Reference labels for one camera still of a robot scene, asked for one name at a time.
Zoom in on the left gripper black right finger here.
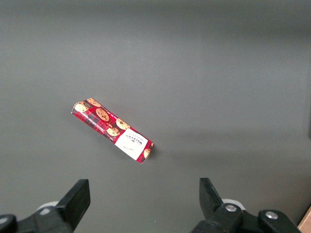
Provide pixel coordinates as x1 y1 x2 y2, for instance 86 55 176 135
191 178 302 233

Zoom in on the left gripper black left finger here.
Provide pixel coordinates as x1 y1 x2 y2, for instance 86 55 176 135
0 179 91 233

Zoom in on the oak wooden drawer cabinet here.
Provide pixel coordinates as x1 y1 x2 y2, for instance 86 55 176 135
297 205 311 233

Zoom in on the red tartan cookie box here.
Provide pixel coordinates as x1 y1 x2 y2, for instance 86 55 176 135
70 98 155 165

